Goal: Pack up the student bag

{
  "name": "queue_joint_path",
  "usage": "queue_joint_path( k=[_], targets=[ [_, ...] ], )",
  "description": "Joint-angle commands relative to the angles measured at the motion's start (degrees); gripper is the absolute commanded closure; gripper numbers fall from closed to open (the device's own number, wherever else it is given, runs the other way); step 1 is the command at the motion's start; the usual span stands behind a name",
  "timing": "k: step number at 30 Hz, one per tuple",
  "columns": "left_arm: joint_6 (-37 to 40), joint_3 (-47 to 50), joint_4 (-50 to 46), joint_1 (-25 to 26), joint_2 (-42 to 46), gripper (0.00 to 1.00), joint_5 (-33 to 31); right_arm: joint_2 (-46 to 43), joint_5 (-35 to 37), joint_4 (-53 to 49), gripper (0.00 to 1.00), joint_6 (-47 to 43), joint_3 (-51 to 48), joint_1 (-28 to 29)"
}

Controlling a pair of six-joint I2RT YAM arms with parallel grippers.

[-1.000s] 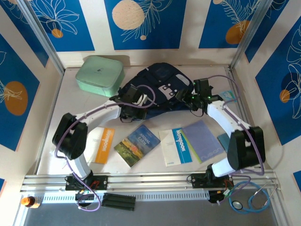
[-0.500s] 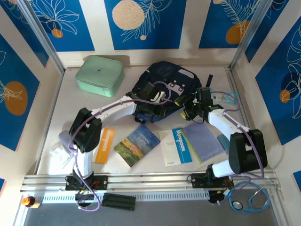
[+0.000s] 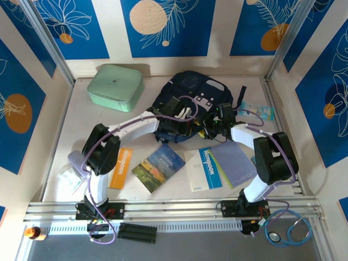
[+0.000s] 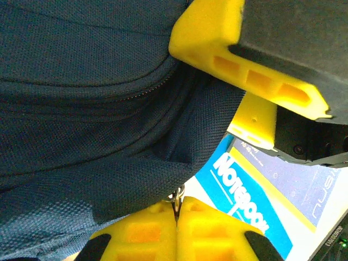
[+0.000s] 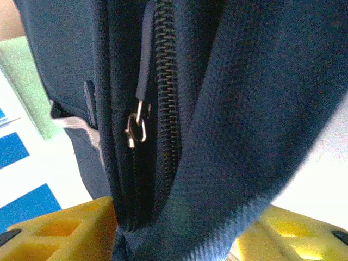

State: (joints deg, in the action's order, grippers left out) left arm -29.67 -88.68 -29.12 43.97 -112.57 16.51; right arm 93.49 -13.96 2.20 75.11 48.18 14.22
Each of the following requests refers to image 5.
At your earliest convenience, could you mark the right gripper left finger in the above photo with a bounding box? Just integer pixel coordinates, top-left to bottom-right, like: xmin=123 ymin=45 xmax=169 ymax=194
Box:
xmin=0 ymin=196 xmax=119 ymax=261

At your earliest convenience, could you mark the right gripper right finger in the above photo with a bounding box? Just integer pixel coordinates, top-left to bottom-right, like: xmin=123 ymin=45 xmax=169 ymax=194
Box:
xmin=235 ymin=205 xmax=348 ymax=261

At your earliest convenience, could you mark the navy blue backpack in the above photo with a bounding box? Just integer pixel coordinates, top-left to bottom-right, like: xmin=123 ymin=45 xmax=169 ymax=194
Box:
xmin=13 ymin=0 xmax=348 ymax=261

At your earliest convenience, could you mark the mint green zip case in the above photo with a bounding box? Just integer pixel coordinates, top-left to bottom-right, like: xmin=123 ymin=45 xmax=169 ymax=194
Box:
xmin=0 ymin=36 xmax=54 ymax=141

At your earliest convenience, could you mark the narrow blue wall poster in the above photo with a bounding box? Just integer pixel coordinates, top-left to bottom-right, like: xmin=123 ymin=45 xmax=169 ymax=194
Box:
xmin=0 ymin=132 xmax=30 ymax=169

